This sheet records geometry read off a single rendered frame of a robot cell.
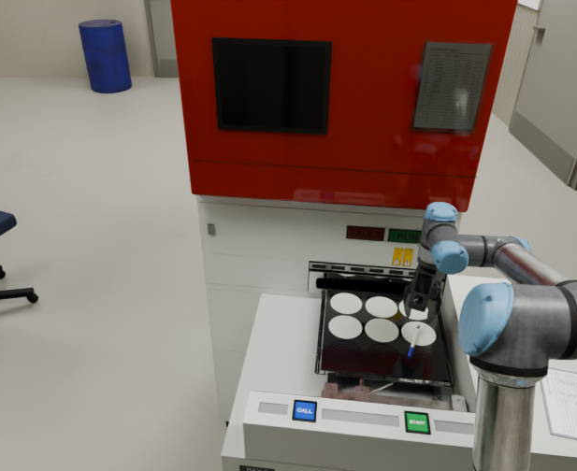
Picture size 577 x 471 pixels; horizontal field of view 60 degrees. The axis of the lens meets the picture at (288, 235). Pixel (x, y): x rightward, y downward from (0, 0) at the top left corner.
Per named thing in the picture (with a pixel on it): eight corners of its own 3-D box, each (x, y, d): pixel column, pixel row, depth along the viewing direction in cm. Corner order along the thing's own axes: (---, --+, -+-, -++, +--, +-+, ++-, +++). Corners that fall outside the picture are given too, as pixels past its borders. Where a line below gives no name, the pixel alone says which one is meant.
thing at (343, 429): (251, 425, 131) (249, 390, 123) (467, 449, 126) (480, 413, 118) (243, 458, 123) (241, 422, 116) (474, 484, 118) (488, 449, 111)
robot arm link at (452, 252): (489, 251, 111) (476, 224, 120) (438, 249, 111) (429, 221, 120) (481, 278, 115) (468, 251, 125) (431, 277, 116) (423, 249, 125)
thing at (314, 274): (309, 290, 173) (310, 268, 168) (439, 301, 169) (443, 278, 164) (308, 293, 172) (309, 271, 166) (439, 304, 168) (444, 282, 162)
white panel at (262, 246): (207, 284, 180) (196, 184, 158) (439, 303, 172) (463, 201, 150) (205, 289, 177) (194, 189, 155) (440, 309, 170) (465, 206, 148)
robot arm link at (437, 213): (429, 216, 119) (423, 198, 127) (422, 253, 126) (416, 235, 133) (463, 217, 119) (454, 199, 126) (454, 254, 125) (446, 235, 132)
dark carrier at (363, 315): (326, 290, 166) (326, 288, 166) (433, 298, 163) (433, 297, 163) (320, 369, 138) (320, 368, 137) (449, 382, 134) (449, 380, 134)
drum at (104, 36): (136, 81, 657) (126, 18, 615) (127, 93, 615) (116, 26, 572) (96, 81, 655) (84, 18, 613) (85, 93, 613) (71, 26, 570)
